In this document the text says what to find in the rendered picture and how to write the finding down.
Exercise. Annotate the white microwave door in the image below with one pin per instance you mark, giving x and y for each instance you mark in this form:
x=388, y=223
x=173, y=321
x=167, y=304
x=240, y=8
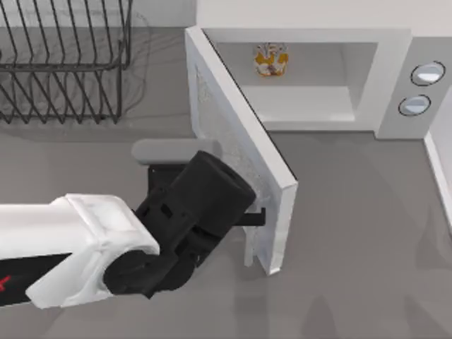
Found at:
x=226, y=116

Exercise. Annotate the yellow and white cup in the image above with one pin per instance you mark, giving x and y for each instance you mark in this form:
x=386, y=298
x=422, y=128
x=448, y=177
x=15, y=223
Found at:
x=270, y=60

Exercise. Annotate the pale microwave oven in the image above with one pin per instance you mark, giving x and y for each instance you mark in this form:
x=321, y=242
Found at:
x=392, y=88

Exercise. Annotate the small microwave knob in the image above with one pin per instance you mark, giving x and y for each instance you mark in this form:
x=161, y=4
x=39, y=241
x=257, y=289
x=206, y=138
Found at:
x=415, y=105

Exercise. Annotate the large microwave knob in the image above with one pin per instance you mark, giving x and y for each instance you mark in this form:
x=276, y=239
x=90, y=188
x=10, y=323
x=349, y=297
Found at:
x=428, y=73

